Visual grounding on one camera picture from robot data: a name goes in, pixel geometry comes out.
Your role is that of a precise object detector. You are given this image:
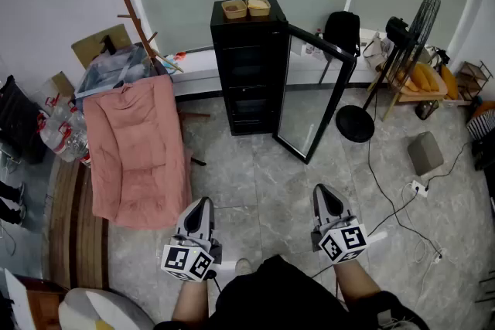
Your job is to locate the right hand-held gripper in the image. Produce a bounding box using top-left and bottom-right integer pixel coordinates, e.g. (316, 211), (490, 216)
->
(311, 183), (369, 265)

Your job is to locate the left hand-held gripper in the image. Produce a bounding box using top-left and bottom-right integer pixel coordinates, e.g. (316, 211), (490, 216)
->
(160, 196), (224, 283)

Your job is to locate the black cabinet with glass door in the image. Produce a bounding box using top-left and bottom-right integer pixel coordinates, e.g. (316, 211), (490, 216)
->
(210, 0), (357, 165)

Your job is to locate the tan tray with yellow bread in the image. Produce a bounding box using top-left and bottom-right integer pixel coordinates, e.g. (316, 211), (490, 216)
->
(245, 0), (271, 19)

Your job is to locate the tan tray with red food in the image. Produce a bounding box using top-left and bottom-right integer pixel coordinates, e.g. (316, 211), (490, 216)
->
(220, 0), (248, 21)

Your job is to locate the person's right forearm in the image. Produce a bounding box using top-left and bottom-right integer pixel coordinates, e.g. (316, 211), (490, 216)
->
(334, 260), (383, 308)

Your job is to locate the person's left forearm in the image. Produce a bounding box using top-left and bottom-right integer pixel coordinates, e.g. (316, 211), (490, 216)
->
(172, 279), (210, 324)

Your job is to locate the person's white shoe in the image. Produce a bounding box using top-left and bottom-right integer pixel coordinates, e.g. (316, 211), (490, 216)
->
(234, 257), (253, 278)

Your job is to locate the black standing fan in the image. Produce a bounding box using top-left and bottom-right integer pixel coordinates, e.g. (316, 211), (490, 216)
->
(335, 0), (442, 144)

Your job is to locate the white power strip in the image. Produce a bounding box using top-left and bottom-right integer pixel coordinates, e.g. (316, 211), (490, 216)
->
(405, 180), (430, 198)

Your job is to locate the pink quilted cushion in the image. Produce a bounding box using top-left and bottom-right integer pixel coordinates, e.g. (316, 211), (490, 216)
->
(83, 73), (193, 231)

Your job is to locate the person's black clothing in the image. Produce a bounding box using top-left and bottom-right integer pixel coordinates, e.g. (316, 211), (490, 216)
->
(154, 254), (430, 330)

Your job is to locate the grey box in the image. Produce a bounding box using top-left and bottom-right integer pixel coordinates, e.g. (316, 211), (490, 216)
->
(407, 131), (445, 177)

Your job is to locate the brown wooden board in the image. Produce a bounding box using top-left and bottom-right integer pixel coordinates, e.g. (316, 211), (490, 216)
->
(48, 160), (111, 291)

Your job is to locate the white grey yellow cushion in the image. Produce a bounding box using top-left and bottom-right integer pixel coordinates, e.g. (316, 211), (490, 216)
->
(57, 287), (155, 330)

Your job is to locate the light wooden chair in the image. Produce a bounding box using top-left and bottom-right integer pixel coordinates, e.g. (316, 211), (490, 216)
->
(367, 61), (465, 121)

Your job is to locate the pack of water bottles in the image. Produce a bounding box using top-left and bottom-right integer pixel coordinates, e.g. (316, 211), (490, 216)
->
(36, 92), (92, 167)

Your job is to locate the yellow ribbed cushion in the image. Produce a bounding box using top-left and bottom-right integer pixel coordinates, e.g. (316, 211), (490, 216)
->
(409, 63), (441, 93)
(440, 64), (460, 100)

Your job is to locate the dark grey hanging cloth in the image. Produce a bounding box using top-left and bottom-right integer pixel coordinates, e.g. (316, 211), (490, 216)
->
(146, 49), (171, 77)

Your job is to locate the white tote bag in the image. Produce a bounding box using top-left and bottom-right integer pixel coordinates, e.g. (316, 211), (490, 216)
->
(362, 30), (394, 69)

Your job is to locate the black white striped cloth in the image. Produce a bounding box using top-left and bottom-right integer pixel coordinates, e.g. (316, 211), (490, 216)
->
(466, 108), (495, 140)

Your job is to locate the clear glass tank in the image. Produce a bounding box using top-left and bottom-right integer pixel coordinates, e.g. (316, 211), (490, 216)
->
(75, 43), (171, 109)

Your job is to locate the black backpack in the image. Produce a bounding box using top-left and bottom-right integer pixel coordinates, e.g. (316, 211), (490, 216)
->
(317, 10), (361, 86)

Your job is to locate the small wooden rack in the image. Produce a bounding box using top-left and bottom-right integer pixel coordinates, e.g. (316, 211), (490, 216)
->
(456, 60), (494, 101)

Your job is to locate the black bag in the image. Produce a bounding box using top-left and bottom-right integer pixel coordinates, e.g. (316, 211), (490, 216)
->
(0, 75), (50, 165)

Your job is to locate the black fan cable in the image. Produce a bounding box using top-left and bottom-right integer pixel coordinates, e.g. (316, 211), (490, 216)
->
(366, 138), (444, 256)

